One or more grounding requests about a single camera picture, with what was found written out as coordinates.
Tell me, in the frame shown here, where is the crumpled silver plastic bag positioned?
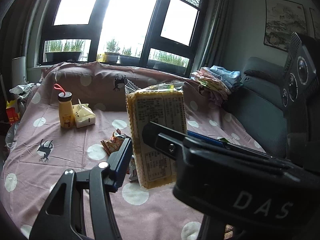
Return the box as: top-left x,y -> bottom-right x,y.
9,82 -> 38,98

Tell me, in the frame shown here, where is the framed landscape painting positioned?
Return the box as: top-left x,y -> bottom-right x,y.
264,0 -> 307,53
309,7 -> 317,38

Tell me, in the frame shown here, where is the pink polka dot bed sheet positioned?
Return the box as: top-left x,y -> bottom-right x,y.
0,61 -> 267,240

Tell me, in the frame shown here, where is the black window frame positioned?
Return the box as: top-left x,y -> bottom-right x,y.
37,0 -> 213,75

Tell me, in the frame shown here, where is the silver-blue snack packet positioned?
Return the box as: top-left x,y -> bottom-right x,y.
127,155 -> 138,183

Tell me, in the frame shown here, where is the round plant pot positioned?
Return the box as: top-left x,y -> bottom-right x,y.
103,39 -> 121,63

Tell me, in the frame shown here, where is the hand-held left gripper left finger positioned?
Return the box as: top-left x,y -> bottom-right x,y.
29,137 -> 133,240

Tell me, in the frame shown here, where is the grey curtain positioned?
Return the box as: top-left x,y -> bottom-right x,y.
5,0 -> 54,68
200,0 -> 237,73

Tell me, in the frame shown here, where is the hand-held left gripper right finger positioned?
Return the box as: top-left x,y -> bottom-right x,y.
197,214 -> 227,240

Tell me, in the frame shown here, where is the cream milk carton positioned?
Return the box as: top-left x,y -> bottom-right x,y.
72,99 -> 97,128

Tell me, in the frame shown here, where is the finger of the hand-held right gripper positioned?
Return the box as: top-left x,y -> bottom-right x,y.
142,121 -> 187,162
187,129 -> 292,167

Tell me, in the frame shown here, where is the grey sofa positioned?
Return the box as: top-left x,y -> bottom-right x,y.
222,56 -> 290,158

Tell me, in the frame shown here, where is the pile of folded clothes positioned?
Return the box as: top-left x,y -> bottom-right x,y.
190,65 -> 244,108

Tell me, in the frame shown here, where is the red cardboard box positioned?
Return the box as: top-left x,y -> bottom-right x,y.
5,100 -> 20,125

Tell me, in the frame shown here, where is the yellow bottle with bear print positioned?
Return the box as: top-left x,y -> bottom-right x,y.
54,83 -> 74,129

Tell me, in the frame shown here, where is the red-brown snack packet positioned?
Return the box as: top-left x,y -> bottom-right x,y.
100,129 -> 132,155

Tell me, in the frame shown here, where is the yellow corn snack bag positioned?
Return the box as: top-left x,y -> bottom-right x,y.
124,79 -> 188,190

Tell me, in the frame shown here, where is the small dark planter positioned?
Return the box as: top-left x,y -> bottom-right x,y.
119,47 -> 142,65

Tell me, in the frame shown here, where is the long black planter with grass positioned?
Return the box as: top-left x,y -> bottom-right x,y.
44,39 -> 83,62
152,50 -> 188,68

